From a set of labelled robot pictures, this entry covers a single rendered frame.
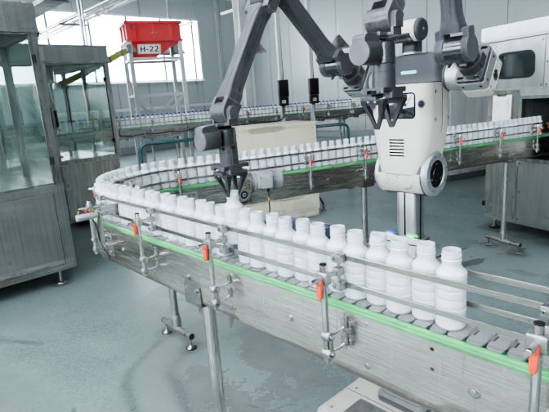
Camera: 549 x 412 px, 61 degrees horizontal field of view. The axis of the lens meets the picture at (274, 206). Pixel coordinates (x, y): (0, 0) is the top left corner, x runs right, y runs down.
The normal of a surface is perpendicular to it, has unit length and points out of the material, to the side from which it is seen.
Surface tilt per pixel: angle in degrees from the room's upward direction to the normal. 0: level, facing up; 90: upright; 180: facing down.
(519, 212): 90
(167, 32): 89
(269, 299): 90
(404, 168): 90
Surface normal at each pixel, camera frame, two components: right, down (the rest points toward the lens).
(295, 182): 0.42, 0.18
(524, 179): -0.90, 0.16
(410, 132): -0.73, 0.20
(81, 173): 0.69, 0.12
